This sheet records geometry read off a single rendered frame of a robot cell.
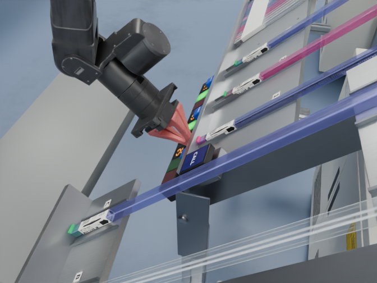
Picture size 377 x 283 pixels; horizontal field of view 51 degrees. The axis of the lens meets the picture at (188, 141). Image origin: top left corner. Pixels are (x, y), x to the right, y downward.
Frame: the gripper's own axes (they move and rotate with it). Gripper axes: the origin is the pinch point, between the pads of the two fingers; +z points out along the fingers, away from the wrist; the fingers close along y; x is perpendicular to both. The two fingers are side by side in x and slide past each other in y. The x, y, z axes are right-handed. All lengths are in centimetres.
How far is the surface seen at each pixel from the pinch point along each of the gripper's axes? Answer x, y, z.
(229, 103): -6.2, 8.5, 1.4
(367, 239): -16.6, -5.1, 30.3
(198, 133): -2.5, 0.6, -0.1
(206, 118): -2.5, 5.2, 0.2
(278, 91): -17.8, 3.3, 1.5
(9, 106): 130, 71, -26
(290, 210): 31, 45, 70
